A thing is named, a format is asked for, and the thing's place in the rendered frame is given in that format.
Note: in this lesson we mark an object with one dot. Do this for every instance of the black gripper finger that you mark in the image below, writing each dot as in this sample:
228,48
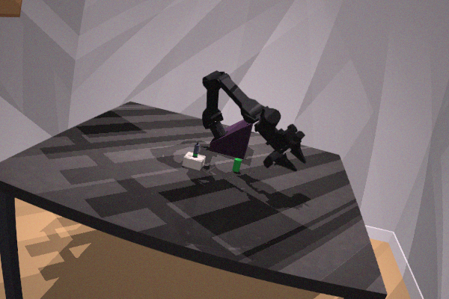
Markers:
298,152
285,162

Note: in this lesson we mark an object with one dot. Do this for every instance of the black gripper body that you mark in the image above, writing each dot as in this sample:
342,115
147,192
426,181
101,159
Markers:
277,153

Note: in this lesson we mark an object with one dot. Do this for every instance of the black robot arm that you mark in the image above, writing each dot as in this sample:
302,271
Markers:
250,109

